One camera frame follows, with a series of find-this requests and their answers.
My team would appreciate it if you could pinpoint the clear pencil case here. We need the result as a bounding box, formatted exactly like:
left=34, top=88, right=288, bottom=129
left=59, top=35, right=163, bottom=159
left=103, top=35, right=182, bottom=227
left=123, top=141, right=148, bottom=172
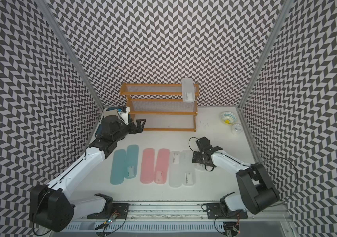
left=194, top=163, right=206, bottom=171
left=180, top=150, right=196, bottom=187
left=181, top=78, right=196, bottom=103
left=168, top=151, right=183, bottom=188

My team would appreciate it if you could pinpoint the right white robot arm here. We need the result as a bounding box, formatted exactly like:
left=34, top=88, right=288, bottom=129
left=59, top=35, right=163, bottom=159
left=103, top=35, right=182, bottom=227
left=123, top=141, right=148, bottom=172
left=192, top=137, right=280, bottom=218

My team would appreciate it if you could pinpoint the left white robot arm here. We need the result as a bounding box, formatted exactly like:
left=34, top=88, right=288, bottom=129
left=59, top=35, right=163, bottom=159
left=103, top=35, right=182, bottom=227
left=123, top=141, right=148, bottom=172
left=29, top=115, right=146, bottom=232

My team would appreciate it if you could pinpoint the wooden two-tier shelf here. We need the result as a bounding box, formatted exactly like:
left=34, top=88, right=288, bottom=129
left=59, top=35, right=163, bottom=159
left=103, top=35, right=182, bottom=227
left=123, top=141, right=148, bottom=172
left=120, top=83, right=200, bottom=132

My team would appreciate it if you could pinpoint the teal pencil case inner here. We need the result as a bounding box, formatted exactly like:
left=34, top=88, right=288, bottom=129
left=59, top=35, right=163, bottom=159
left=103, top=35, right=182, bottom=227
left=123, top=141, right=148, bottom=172
left=125, top=145, right=139, bottom=179

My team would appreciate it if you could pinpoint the teal pencil case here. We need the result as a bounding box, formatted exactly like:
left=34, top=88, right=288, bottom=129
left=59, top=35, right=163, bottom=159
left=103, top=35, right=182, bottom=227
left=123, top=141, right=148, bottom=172
left=125, top=145, right=139, bottom=179
left=110, top=149, right=127, bottom=185

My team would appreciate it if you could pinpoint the pink pencil case left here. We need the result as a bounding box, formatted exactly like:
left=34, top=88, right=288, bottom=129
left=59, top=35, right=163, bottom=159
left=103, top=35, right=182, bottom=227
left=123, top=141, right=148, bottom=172
left=140, top=148, right=155, bottom=184

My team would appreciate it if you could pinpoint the pink pencil case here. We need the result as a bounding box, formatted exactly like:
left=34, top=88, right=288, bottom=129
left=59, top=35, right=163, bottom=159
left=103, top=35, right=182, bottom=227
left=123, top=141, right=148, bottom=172
left=140, top=148, right=155, bottom=184
left=154, top=149, right=170, bottom=184

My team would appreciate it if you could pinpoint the pink pencil case right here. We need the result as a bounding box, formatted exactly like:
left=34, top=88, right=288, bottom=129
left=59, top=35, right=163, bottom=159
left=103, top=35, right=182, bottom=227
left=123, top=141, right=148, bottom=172
left=154, top=149, right=170, bottom=184

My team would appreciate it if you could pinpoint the teal pencil case outer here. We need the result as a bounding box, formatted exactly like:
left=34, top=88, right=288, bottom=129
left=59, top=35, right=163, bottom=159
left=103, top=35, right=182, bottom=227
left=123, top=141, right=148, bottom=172
left=110, top=149, right=127, bottom=185

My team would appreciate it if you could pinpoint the small clear glass cup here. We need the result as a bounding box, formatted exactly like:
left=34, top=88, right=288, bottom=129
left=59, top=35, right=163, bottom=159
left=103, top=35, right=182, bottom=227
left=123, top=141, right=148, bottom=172
left=232, top=123, right=243, bottom=135

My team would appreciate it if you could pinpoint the patterned bowl yellow centre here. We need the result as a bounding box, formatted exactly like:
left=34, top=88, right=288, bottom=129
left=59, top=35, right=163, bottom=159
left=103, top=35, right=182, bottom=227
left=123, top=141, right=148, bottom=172
left=220, top=111, right=238, bottom=125

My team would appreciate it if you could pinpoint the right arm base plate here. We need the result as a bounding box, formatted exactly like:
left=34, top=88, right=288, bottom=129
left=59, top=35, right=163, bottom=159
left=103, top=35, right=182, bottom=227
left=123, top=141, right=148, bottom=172
left=205, top=203, right=248, bottom=220

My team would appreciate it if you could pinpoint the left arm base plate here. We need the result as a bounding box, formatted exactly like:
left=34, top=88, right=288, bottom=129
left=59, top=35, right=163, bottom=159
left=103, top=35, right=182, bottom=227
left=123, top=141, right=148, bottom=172
left=87, top=203, right=130, bottom=220

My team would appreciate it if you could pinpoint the aluminium front rail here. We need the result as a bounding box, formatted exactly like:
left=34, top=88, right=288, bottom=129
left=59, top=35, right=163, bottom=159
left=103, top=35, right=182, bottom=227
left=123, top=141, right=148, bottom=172
left=48, top=202, right=298, bottom=237

